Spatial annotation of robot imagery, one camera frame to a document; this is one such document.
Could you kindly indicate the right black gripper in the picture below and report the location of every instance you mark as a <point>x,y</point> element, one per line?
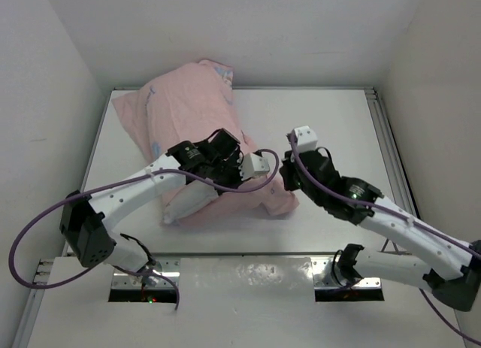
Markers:
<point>285,170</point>

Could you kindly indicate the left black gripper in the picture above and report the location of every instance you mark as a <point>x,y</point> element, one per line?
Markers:
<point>236,180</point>

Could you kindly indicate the white pillow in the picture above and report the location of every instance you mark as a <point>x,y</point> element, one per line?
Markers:
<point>190,205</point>

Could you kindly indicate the pink princess pillowcase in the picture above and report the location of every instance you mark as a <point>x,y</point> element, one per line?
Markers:
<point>188,104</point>

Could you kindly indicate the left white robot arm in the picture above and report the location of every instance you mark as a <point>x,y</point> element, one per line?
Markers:
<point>88,219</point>

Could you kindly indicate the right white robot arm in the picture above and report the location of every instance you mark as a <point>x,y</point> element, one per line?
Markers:
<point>447,268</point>

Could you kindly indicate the white foam front board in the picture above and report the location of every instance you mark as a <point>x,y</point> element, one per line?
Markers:
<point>236,302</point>

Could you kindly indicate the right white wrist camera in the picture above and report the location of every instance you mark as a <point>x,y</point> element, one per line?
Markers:
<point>305,139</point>

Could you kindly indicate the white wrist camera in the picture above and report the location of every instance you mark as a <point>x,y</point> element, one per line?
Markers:
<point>253,166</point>
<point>305,139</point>

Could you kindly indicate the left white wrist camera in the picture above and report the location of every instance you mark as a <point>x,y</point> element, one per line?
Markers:
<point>253,166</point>

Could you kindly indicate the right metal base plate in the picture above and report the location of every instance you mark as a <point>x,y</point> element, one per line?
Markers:
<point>327,275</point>

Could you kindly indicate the metal base plate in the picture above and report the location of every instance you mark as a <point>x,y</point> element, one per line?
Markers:
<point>167,274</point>
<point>327,275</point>

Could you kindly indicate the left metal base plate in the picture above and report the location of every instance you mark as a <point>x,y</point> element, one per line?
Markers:
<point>167,274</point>

